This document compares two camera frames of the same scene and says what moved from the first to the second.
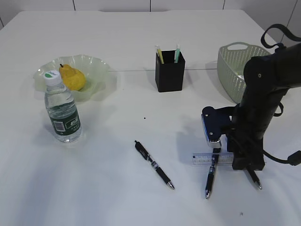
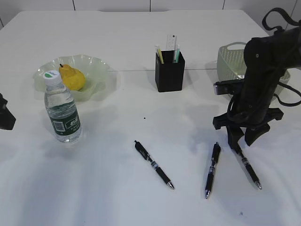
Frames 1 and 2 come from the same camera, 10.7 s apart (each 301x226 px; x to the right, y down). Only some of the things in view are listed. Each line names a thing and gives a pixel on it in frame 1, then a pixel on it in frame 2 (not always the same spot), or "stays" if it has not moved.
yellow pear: x=72 y=78 stays
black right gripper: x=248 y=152 -> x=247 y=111
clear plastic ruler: x=205 y=159 -> x=171 y=39
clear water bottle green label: x=61 y=108 stays
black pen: x=216 y=154 stays
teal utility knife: x=177 y=53 stays
